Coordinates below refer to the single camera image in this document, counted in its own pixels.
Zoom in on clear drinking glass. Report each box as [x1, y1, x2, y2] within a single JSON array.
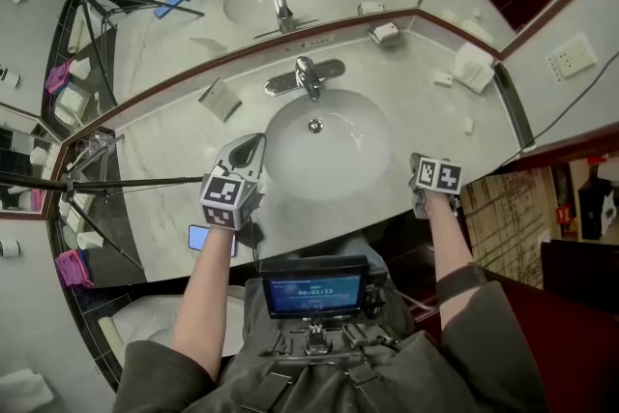
[[88, 129, 118, 157]]

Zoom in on person's left forearm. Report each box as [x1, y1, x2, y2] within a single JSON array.
[[170, 225, 239, 384]]

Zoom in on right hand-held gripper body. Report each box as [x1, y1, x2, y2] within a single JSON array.
[[408, 152, 463, 220]]

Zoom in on white toilet paper roll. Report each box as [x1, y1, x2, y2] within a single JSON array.
[[75, 230, 105, 251]]

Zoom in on chrome faucet base plate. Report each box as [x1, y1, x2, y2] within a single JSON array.
[[263, 58, 346, 98]]

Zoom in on black power cable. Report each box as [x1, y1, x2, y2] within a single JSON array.
[[500, 46, 619, 163]]

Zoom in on purple cloth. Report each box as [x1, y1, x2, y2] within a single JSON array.
[[53, 248, 95, 290]]

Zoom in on dark wooden cabinet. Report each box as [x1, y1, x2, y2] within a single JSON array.
[[538, 238, 619, 302]]

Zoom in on folded white towels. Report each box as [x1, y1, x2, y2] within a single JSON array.
[[453, 42, 496, 94]]

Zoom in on black chest-mounted monitor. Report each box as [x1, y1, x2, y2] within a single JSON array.
[[259, 254, 372, 321]]

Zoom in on black wrist band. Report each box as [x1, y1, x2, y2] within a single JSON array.
[[435, 262, 489, 302]]

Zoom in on wood-framed wall mirror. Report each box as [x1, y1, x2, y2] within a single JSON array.
[[62, 0, 619, 146]]

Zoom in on black tripod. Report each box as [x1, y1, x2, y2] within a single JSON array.
[[0, 133, 205, 273]]

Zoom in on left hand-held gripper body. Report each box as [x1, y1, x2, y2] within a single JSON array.
[[199, 143, 266, 233]]

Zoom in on black chest rig mount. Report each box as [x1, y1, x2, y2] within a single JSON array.
[[251, 317, 403, 402]]

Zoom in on person's grey jacket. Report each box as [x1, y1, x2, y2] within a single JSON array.
[[112, 278, 551, 413]]

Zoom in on chrome sink faucet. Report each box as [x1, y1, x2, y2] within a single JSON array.
[[294, 55, 323, 103]]

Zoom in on smartphone with lit screen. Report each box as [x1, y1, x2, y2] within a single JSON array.
[[187, 223, 238, 258]]

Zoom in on white sink basin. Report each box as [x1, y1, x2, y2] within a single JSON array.
[[262, 87, 393, 203]]

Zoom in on white wall socket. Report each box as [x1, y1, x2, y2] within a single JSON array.
[[545, 32, 600, 84]]

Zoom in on person's right forearm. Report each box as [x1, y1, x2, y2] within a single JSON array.
[[425, 189, 489, 344]]

